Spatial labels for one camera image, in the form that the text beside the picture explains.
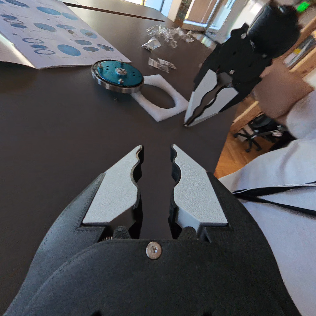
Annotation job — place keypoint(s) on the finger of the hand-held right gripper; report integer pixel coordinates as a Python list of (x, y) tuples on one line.
[(201, 93), (222, 101)]

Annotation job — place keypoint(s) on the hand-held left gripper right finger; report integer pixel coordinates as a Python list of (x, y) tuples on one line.
[(197, 197)]

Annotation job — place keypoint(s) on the black office chair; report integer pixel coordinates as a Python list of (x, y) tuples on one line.
[(259, 123)]

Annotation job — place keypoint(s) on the printed instruction manual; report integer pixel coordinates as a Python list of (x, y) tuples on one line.
[(27, 29)]

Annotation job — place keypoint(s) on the crumpled clear plastic wrap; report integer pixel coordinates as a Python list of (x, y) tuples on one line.
[(172, 34)]

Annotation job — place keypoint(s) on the small bag of screws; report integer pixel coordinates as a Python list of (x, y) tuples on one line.
[(151, 44)]

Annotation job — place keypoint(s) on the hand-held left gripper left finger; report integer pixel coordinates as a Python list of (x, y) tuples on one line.
[(113, 197)]

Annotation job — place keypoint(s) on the green exit sign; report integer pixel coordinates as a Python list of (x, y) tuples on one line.
[(303, 6)]

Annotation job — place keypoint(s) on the blue disc with metal rim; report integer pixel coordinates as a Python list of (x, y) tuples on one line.
[(111, 74)]

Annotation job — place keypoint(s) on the white foam frame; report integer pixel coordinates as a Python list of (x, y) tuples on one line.
[(159, 114)]

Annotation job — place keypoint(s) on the person's right hand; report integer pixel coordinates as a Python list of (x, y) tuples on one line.
[(279, 93)]

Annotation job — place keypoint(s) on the dark desk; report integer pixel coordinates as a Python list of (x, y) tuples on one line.
[(61, 135)]

